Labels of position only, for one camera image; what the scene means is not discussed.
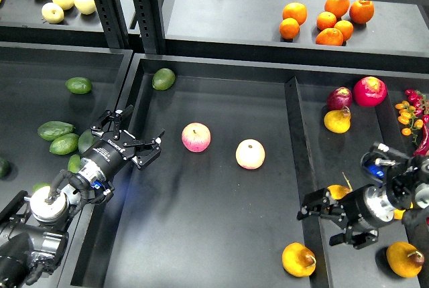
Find bright red apple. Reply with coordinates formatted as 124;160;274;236
353;76;387;106

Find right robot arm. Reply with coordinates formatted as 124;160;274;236
297;143;428;249

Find black centre tray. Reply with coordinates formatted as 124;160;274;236
59;54;428;287

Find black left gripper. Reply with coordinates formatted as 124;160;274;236
79;105;165;184

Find yellow pear of row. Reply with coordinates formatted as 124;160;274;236
393;209;408;220
327;172;353;200

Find black tray divider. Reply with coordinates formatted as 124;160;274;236
285;77;331;287

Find yellow pear left of row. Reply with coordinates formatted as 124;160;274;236
327;172;353;200

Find orange far left bottom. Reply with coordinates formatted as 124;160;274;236
279;17;300;40

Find yellow pear bottom right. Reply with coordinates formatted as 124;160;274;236
386;241;426;278

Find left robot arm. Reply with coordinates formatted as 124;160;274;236
1;106;161;287

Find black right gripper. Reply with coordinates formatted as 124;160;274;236
297;185;392;250

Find small orange centre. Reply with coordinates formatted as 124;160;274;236
316;11;337;31

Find pale pink apple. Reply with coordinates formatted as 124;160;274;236
235;139;265;169

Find dark green avocado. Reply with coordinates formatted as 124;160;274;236
32;182;50;193

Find yellow pear right of row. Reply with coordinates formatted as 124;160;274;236
393;209;408;220

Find orange lower right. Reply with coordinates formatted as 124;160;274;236
334;20;354;42

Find green avocado in centre tray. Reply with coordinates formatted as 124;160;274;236
152;68;176;90

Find orange far left top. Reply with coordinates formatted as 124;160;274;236
282;2;308;25

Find dark avocado left edge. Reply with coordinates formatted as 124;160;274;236
0;157;11;177

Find dark red apple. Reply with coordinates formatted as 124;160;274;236
326;86;353;111

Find pale yellow apple right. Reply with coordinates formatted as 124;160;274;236
74;0;96;15

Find orange front bottom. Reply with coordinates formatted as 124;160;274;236
316;28;344;46

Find green avocado pile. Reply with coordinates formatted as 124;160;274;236
37;121;74;141
50;133;79;155
67;154;82;173

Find cherry tomato bunch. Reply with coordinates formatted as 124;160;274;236
394;89;428;137

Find black shelf upright posts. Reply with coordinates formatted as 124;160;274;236
95;0;167;55

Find pale yellow apple front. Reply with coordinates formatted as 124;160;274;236
42;2;64;24

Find green avocado pile top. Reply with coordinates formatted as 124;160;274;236
37;121;74;141

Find yellow pear brown spot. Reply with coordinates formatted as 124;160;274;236
282;242;316;277

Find yellow pear near apples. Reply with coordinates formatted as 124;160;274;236
324;106;351;134

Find red chili pepper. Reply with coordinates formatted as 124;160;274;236
413;124;428;156

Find green avocado pile bottom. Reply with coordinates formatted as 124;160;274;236
67;154;82;173

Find pink red apple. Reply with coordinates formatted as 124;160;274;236
182;122;211;153

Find green avocado pile middle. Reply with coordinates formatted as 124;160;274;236
50;133;79;155

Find green avocado upper left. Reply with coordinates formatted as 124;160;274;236
65;76;93;94

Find dark avocado pile right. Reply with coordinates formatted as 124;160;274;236
78;129;99;154

